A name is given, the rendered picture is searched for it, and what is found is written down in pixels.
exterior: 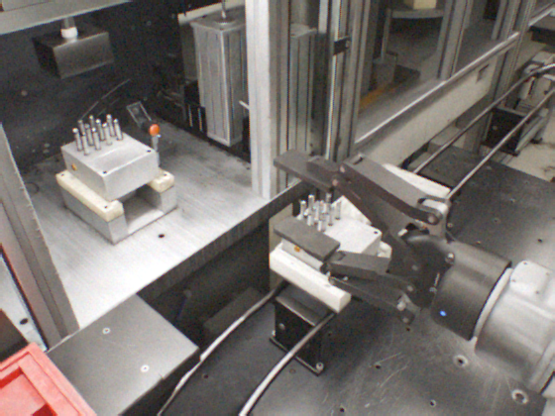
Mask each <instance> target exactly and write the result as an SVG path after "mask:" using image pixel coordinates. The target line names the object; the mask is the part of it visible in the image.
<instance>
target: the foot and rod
mask: <svg viewBox="0 0 555 416"><path fill-rule="evenodd" d="M58 22H59V25H60V30H59V31H55V32H52V33H48V34H44V35H41V36H37V37H34V38H32V43H33V45H34V48H35V52H36V55H37V57H38V60H39V66H40V68H42V69H43V70H45V71H47V72H48V73H50V74H52V75H54V76H56V77H59V78H60V79H62V78H65V77H68V76H72V75H76V74H79V73H82V72H84V71H87V70H90V69H93V68H96V67H98V66H101V65H104V64H108V63H110V62H113V61H114V60H113V55H112V52H111V51H112V48H111V43H110V40H109V35H108V32H107V31H102V30H100V29H98V28H95V27H92V26H90V25H88V24H86V23H84V24H80V25H77V26H75V24H74V20H73V16H70V17H67V18H63V19H59V20H58Z"/></svg>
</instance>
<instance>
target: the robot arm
mask: <svg viewBox="0 0 555 416"><path fill-rule="evenodd" d="M274 167H276V168H278V169H280V170H281V171H283V172H285V173H289V174H291V175H293V176H295V177H297V178H299V179H300V180H302V181H304V182H306V183H308V184H310V185H313V186H315V187H317V188H319V189H320V190H322V191H324V192H326V193H331V192H333V191H334V190H335V189H337V190H338V192H339V193H340V194H342V195H343V196H344V197H345V198H346V199H347V200H348V201H349V202H350V203H351V204H353V205H354V206H355V207H356V209H357V210H358V211H359V212H360V213H362V214H363V215H364V216H365V217H366V218H367V219H368V220H369V221H370V222H371V223H372V224H373V226H375V227H376V228H377V229H378V230H379V231H381V232H382V233H383V235H384V241H385V242H386V243H387V244H388V246H389V247H390V248H391V250H390V251H391V258H386V257H380V256H374V255H369V254H362V253H356V252H351V251H337V250H338V249H340V242H339V241H337V240H336V239H334V238H332V237H330V236H329V235H327V234H325V233H321V232H320V231H319V230H317V229H315V228H313V227H311V226H310V225H308V224H306V223H304V222H302V221H301V220H300V219H298V218H296V217H294V216H292V215H288V216H287V217H285V218H284V219H283V220H281V222H280V223H278V224H277V225H275V226H274V233H276V234H278V235H279V236H281V237H282V238H283V239H285V240H287V241H288V242H290V243H292V244H294V245H295V246H297V247H299V248H300V249H301V250H303V251H304V252H306V253H307V254H309V255H310V256H312V257H314V258H315V259H317V260H318V261H320V262H322V265H321V266H320V267H319V270H320V272H321V273H322V274H324V275H325V274H327V273H328V272H330V276H329V277H328V282H329V283H330V285H332V286H334V287H337V288H339V289H341V290H344V291H346V292H348V293H350V294H352V295H353V296H356V297H358V298H360V299H362V300H364V301H366V302H367V301H368V302H370V303H372V304H374V305H376V306H378V307H381V308H383V309H384V310H386V311H388V312H389V313H391V314H392V315H395V316H396V317H397V319H399V320H400V321H401V322H403V323H404V324H406V325H411V323H412V322H413V320H414V319H415V318H416V317H417V316H418V314H419V313H420V312H422V311H423V309H427V310H430V316H431V319H432V320H433V321H434V322H435V323H437V324H439V325H441V326H443V327H444V328H446V329H448V330H450V332H452V333H454V334H455V335H457V336H460V337H462V338H463V339H465V340H466V341H468V342H470V341H471V340H472V339H473V338H474V337H476V338H477V341H476V343H475V346H474V353H475V355H476V356H477V357H478V358H479V359H482V360H483V361H485V362H487V363H488V364H491V365H492V366H493V367H495V368H498V369H500V370H501V371H502V372H504V373H505V374H507V375H509V376H510V377H512V378H514V379H516V380H518V381H519V382H521V383H522V384H523V385H524V387H526V388H529V389H531V390H534V391H536V392H538V393H539V392H540V394H541V395H542V396H543V397H546V398H547V402H546V404H545V407H544V409H543V413H542V415H541V416H555V270H554V269H551V268H549V267H546V266H544V265H541V264H539V263H537V262H536V261H534V260H529V259H525V260H522V261H521V262H520V263H519V264H518V265H517V266H516V268H515V269H514V270H513V269H511V266H512V260H510V259H508V258H506V257H502V256H500V255H498V254H496V253H494V252H492V251H490V250H488V249H486V248H484V247H483V246H481V245H479V244H464V243H461V242H458V240H457V239H455V238H454V237H453V236H452V235H451V234H450V233H449V232H448V231H447V230H446V215H447V213H448V212H450V211H451V210H452V208H453V206H452V203H451V202H450V201H449V200H448V199H446V198H443V197H439V196H435V195H429V194H426V193H425V192H423V191H421V190H420V189H418V188H417V187H416V186H414V185H412V184H411V183H409V182H408V181H406V180H404V179H403V178H402V177H400V176H397V175H395V174H394V173H392V172H391V171H389V170H388V169H387V168H385V167H383V166H382V165H380V164H378V163H377V162H375V161H374V160H372V159H371V158H370V157H366V156H364V155H362V154H361V153H358V152H355V153H354V154H353V155H351V156H348V157H347V158H345V159H344V160H342V161H341V162H339V163H337V162H334V161H332V160H330V159H328V158H325V157H323V156H309V155H305V154H303V153H301V152H299V151H297V150H295V149H290V150H288V151H287V152H285V153H283V154H282V155H279V156H277V157H275V158H274ZM349 181H351V183H349ZM403 213H404V214H403ZM416 220H417V221H418V222H417V221H416ZM423 226H425V227H427V228H428V229H425V230H424V229H423V228H422V227H423ZM403 230H407V231H405V232H404V233H403V234H402V235H401V236H399V235H398V233H399V232H400V231H403ZM345 277H348V279H347V280H345V279H344V278H345Z"/></svg>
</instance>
